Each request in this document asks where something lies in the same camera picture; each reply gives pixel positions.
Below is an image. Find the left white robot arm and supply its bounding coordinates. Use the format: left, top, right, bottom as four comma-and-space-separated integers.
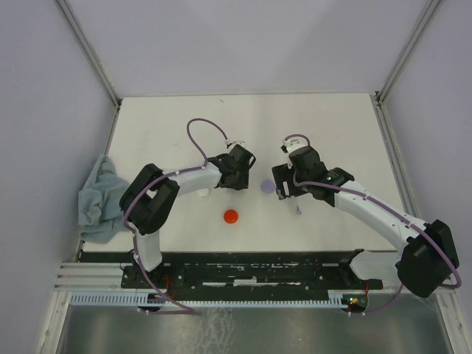
119, 143, 256, 288

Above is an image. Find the blue-grey cloth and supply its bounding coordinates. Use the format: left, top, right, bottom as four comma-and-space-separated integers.
77, 155, 130, 244

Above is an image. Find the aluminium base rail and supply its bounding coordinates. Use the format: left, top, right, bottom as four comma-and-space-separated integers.
55, 260, 126, 292

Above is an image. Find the white slotted cable duct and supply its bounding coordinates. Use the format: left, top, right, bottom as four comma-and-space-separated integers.
69, 291, 347, 309

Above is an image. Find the right aluminium frame post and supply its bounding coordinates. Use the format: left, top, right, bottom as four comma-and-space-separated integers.
376, 0, 444, 105

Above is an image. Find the red earbud charging case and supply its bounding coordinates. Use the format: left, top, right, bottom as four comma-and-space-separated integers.
223, 209, 239, 224

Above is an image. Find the white earbud charging case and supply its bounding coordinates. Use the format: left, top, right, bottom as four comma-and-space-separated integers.
197, 188, 211, 198

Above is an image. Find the aluminium frame post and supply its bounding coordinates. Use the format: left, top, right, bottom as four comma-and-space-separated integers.
376, 0, 444, 105
54, 0, 121, 108

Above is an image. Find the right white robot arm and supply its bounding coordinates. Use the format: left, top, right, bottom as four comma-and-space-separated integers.
272, 139, 462, 298

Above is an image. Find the left aluminium frame post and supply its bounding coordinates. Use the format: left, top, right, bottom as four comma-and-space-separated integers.
54, 0, 121, 108

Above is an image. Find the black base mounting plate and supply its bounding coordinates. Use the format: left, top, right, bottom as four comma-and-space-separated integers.
120, 249, 384, 290

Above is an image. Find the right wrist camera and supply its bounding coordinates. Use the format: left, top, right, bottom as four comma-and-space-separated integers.
281, 137, 308, 155

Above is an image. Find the purple earbud charging case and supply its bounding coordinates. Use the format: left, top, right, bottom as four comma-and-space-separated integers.
260, 179, 277, 194

